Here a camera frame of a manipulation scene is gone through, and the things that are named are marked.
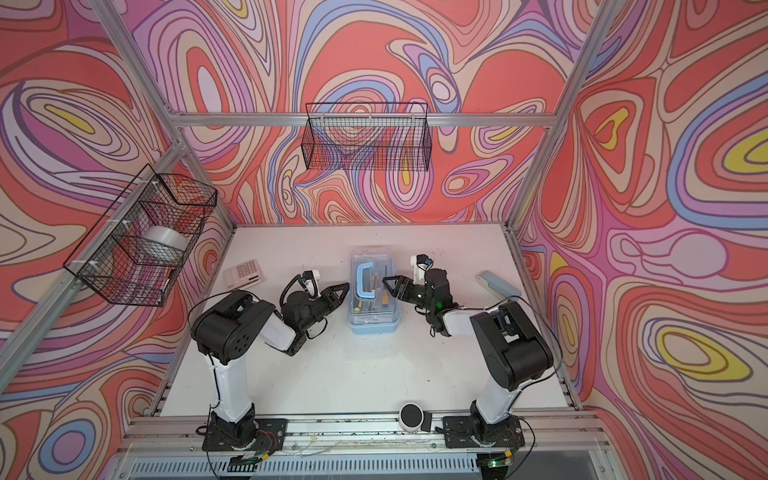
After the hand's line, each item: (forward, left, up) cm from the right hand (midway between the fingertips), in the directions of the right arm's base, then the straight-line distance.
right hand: (388, 288), depth 91 cm
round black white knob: (-35, -5, -4) cm, 35 cm away
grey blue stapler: (+3, -37, -6) cm, 37 cm away
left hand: (+1, +11, 0) cm, 11 cm away
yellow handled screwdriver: (-7, +9, 0) cm, 12 cm away
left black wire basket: (-3, +59, +25) cm, 64 cm away
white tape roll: (-2, +53, +25) cm, 59 cm away
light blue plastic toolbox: (-10, +4, 0) cm, 11 cm away
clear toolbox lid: (+7, +6, +3) cm, 10 cm away
